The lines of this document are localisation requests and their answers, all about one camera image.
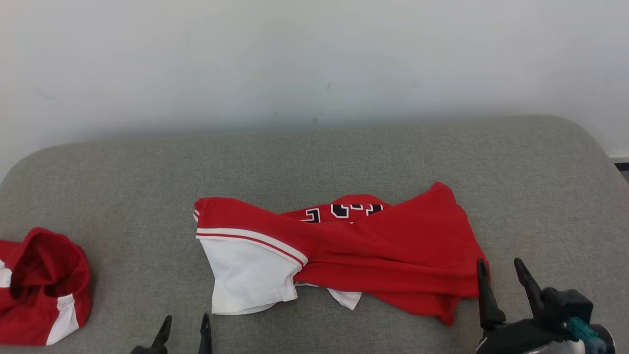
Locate red shorts with white stripes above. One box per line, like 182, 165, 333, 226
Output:
0, 227, 93, 346

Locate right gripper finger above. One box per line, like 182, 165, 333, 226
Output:
513, 257, 547, 321
476, 258, 507, 331

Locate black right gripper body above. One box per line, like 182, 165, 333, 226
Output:
475, 319, 567, 354

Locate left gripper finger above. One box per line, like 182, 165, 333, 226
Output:
198, 312, 213, 354
150, 315, 173, 354

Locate red jersey with black lettering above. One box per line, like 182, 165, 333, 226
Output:
193, 182, 490, 326

